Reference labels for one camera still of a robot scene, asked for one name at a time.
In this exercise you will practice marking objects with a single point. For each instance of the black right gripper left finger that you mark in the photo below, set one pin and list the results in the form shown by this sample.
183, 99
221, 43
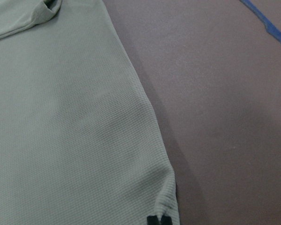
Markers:
152, 220

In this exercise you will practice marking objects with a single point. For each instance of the olive green long-sleeve shirt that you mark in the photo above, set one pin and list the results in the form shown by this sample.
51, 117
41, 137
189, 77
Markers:
79, 139

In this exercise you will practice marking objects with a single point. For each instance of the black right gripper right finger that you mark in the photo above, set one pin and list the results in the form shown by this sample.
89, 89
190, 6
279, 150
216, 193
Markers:
165, 220

